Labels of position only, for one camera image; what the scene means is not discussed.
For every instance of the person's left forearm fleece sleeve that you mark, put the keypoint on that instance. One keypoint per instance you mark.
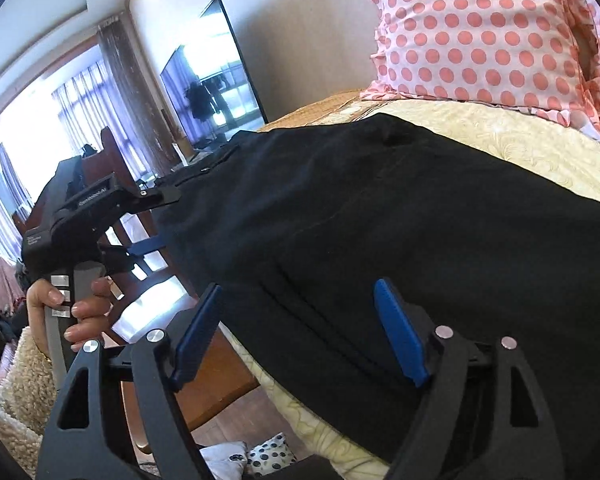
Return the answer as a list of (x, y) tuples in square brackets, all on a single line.
[(15, 400)]

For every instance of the black pants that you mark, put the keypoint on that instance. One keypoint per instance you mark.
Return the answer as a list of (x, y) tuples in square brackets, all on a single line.
[(370, 240)]

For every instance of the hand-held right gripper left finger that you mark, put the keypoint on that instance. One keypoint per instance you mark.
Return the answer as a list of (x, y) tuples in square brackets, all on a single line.
[(200, 327)]

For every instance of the white dotted cloth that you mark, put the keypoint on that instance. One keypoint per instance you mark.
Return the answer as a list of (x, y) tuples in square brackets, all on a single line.
[(252, 460)]

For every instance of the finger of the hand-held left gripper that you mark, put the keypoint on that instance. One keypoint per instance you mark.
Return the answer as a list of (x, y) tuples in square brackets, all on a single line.
[(155, 196), (145, 247)]

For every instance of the woven bamboo mat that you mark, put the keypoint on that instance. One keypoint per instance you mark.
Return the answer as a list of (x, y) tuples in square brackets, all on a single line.
[(312, 110)]

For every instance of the brown curtain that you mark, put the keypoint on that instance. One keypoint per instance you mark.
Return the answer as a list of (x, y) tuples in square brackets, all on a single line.
[(125, 85)]

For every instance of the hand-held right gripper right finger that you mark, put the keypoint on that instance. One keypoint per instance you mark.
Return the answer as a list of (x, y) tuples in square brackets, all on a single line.
[(397, 332)]

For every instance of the black flat screen television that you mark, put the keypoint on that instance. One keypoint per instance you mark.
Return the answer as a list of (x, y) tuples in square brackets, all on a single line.
[(212, 75)]

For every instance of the pile of clothes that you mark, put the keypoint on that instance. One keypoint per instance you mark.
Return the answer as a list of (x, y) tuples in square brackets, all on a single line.
[(0, 310)]

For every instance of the person's left hand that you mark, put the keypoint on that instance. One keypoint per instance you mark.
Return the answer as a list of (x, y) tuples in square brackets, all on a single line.
[(87, 310)]

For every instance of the pink polka dot pillow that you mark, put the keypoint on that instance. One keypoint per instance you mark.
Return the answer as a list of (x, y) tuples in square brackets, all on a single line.
[(485, 35)]

